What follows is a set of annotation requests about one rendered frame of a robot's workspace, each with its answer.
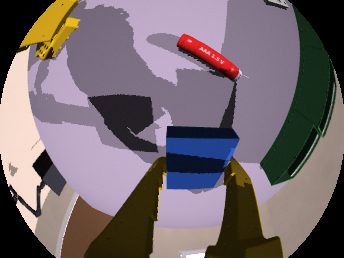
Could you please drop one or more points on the green bin rack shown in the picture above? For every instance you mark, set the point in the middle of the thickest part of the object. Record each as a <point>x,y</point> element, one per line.
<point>307,108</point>

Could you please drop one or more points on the red aaa battery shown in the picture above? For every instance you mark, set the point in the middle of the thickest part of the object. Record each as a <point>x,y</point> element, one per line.
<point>210,56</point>

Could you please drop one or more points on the white domino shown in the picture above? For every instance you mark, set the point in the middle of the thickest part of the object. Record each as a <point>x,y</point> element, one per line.
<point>280,3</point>

